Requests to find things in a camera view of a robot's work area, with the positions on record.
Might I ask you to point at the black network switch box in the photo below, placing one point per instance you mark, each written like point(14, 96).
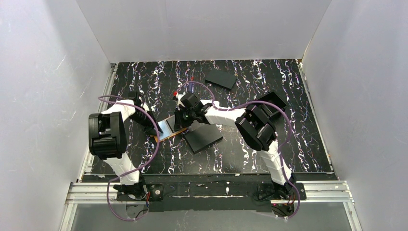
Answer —
point(202, 137)

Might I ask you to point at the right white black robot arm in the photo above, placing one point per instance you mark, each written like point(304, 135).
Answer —
point(254, 121)

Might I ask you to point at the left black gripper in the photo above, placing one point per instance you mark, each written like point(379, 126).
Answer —
point(150, 126)

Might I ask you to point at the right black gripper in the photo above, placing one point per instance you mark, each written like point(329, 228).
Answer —
point(185, 118)

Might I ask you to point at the black plastic box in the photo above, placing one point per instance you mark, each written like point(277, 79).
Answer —
point(273, 98)

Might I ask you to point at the blue red screwdriver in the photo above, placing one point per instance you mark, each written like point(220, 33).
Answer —
point(191, 85)

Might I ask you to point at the left aluminium side rail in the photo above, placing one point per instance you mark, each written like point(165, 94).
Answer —
point(97, 124)

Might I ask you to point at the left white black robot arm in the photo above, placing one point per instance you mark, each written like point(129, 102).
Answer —
point(107, 136)

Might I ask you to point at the flat black box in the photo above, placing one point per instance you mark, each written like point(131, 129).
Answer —
point(221, 78)

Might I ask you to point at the aluminium front frame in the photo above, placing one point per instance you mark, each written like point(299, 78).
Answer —
point(326, 205)

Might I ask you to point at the orange leather card holder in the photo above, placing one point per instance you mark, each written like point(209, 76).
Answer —
point(167, 126)

